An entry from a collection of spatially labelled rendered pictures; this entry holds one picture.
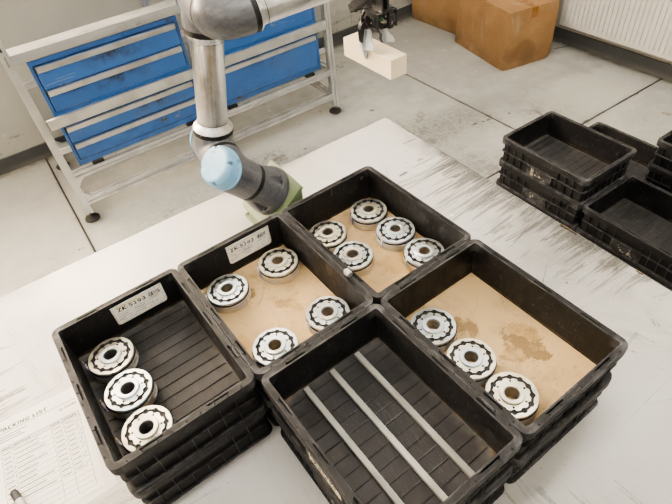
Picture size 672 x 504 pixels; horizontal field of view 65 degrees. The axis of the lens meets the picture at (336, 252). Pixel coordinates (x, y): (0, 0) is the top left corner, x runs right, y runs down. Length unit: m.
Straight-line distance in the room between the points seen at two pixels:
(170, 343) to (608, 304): 1.10
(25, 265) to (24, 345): 1.50
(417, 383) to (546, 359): 0.28
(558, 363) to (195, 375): 0.78
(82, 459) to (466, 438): 0.84
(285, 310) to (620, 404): 0.78
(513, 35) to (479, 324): 2.98
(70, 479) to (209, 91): 1.00
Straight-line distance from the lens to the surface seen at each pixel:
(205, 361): 1.24
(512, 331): 1.24
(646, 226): 2.30
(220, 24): 1.33
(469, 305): 1.27
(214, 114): 1.55
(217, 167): 1.50
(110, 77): 2.94
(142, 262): 1.73
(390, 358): 1.17
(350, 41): 1.80
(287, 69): 3.33
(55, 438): 1.45
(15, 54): 2.81
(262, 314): 1.28
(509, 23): 3.94
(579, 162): 2.36
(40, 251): 3.18
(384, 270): 1.33
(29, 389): 1.57
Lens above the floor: 1.81
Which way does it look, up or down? 45 degrees down
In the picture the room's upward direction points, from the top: 7 degrees counter-clockwise
